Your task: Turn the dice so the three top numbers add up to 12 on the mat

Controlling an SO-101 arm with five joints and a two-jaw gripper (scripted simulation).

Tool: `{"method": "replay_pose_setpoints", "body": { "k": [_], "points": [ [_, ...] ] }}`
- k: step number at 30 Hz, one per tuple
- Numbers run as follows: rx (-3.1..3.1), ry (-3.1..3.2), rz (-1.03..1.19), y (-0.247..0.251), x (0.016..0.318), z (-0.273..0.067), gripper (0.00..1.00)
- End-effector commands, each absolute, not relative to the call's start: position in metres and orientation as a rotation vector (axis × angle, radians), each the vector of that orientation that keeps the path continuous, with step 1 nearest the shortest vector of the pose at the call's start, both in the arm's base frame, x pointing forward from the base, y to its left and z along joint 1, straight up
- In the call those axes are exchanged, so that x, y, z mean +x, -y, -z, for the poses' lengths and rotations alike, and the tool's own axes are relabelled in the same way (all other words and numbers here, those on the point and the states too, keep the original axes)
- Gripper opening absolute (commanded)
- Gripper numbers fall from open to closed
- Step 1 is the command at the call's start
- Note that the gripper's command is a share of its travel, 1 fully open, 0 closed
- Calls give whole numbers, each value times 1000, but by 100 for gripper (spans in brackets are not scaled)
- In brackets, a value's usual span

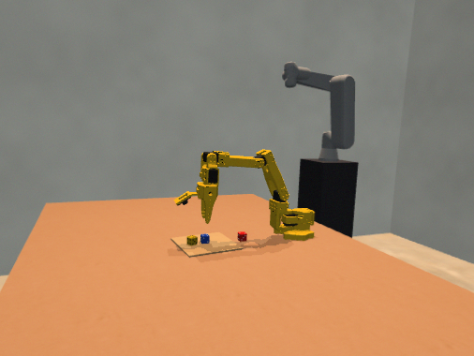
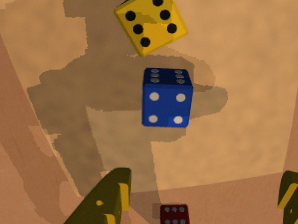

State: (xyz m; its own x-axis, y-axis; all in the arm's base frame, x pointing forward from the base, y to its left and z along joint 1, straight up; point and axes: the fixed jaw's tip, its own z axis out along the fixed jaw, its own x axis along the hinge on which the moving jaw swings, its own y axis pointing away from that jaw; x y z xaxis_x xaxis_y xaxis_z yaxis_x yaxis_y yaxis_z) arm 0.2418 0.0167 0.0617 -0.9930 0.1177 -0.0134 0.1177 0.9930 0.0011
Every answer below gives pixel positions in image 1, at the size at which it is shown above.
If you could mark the blue die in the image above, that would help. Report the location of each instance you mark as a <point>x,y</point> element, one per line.
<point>205,238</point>

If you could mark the tan flat mat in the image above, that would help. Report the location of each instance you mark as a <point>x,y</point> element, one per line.
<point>219,243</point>

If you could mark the red die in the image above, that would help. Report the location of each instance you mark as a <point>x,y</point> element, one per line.
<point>242,236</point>

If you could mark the yellow die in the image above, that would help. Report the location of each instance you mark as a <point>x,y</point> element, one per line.
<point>192,240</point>

